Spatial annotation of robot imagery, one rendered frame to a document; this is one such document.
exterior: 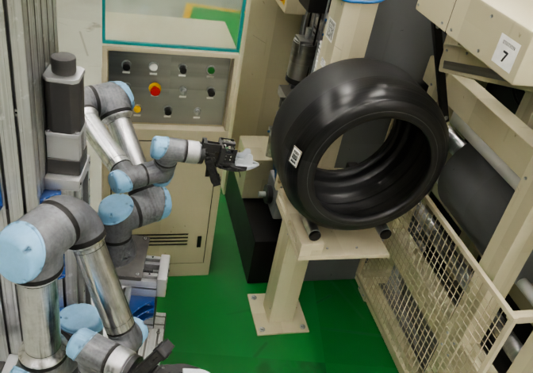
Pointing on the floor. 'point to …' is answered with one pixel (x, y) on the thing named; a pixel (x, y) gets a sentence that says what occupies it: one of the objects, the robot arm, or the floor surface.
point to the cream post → (285, 255)
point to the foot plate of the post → (298, 324)
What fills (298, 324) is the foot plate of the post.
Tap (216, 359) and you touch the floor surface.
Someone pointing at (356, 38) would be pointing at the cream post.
